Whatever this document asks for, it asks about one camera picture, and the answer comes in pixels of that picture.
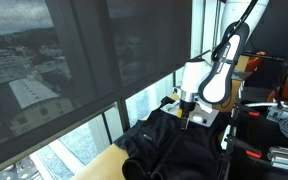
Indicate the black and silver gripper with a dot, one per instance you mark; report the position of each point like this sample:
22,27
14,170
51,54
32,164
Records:
187,104

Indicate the black zip-up vest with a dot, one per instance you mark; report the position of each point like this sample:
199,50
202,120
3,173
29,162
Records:
158,149

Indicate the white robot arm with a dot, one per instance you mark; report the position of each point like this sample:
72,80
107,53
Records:
203,84

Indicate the white tube with yellow caps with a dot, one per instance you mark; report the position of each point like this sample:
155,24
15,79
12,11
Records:
179,113

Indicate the small white puck device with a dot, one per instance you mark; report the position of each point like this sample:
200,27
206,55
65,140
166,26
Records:
197,118

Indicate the white paper sheet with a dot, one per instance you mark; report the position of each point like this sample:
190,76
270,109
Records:
208,114

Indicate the orange chair far back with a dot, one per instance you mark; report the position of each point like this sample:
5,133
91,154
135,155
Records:
254,61

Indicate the black clamp upper orange handle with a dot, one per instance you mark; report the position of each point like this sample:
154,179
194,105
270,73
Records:
238,108

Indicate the black clamp with orange handle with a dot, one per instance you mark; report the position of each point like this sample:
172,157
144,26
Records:
249,150

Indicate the silver aluminium rail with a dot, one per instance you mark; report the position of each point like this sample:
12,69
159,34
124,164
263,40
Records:
278,157

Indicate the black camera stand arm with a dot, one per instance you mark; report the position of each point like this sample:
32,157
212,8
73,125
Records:
269,75

